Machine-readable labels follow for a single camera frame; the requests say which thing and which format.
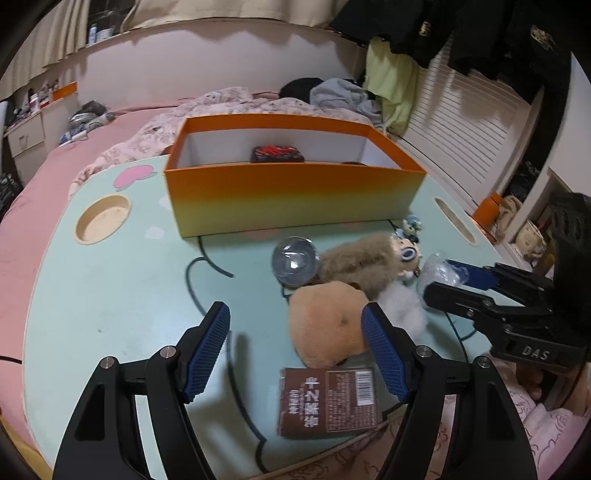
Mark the black hanging clothes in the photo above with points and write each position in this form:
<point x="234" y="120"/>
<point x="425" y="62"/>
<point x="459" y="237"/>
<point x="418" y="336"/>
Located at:
<point x="521" y="43"/>

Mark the white fluffy fur ball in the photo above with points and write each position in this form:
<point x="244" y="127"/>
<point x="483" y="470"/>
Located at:
<point x="404" y="309"/>

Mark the tan round plush toy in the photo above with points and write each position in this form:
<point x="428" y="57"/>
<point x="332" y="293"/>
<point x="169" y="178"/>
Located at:
<point x="325" y="323"/>

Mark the person's right hand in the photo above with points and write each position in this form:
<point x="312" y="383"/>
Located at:
<point x="536" y="381"/>

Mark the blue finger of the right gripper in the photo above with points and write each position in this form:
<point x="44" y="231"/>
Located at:
<point x="456" y="301"/>
<point x="471" y="274"/>

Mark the black garment on bed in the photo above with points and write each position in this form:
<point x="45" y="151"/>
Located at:
<point x="300" y="88"/>

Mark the shiny steel cup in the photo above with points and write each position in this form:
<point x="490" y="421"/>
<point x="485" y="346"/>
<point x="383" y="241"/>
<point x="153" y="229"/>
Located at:
<point x="295" y="261"/>

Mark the brown fur pom keychain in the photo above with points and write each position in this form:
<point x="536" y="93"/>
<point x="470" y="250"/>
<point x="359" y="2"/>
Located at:
<point x="372" y="263"/>

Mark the beige curtains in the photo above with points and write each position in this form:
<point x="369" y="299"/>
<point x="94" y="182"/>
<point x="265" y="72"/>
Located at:
<point x="65" y="29"/>

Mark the orange cardboard box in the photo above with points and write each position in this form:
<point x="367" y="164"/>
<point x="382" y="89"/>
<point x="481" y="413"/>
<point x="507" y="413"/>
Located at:
<point x="351" y="173"/>

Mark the clothes heap on bed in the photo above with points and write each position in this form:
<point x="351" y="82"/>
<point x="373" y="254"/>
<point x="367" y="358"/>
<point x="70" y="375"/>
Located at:
<point x="90" y="116"/>

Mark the black patterned cushion pouch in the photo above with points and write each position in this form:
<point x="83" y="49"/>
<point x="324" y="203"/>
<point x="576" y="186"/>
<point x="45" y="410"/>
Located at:
<point x="276" y="154"/>

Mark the brown snack packet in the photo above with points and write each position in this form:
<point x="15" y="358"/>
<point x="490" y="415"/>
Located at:
<point x="323" y="403"/>

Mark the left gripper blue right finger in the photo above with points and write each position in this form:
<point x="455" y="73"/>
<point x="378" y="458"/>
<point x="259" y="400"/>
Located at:
<point x="384" y="343"/>

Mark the white spray bottle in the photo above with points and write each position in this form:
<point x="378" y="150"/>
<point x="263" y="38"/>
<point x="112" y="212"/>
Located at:
<point x="92" y="35"/>

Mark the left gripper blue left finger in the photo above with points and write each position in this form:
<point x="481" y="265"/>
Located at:
<point x="202" y="345"/>

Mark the clear crinkled plastic bag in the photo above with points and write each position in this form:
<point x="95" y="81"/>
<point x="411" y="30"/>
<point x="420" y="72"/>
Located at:
<point x="438" y="268"/>

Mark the small orange box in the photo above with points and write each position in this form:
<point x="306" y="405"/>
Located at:
<point x="64" y="91"/>

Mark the yellow-green hanging garment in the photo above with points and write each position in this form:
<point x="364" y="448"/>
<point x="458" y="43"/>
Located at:
<point x="393" y="78"/>

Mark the mint green lap table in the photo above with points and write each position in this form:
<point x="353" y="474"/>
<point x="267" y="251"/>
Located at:
<point x="139" y="290"/>

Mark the white bedside cabinet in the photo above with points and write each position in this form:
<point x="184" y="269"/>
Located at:
<point x="32" y="139"/>

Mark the grey clothes pile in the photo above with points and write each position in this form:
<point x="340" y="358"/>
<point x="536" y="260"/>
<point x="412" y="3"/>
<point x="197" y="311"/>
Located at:
<point x="341" y="93"/>

